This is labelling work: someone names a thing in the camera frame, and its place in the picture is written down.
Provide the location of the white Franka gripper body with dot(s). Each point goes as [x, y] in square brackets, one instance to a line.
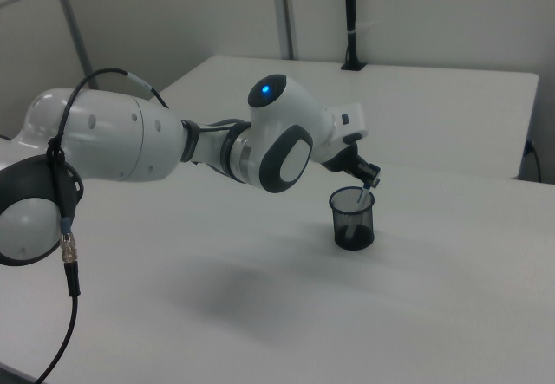
[349, 119]

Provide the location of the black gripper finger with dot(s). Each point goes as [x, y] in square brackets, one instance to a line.
[342, 160]
[369, 171]

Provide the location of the blue and white marker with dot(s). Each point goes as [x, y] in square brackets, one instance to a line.
[361, 197]

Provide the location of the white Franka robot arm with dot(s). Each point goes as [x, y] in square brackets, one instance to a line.
[121, 141]

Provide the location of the black mesh pen cup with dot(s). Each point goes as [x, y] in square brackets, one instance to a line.
[353, 232]

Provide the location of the white adjacent table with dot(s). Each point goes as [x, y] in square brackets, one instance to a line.
[433, 111]

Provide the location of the black clamped camera pole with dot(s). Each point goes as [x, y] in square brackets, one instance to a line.
[350, 7]

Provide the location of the grey partition frame post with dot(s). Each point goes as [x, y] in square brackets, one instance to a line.
[73, 24]
[286, 11]

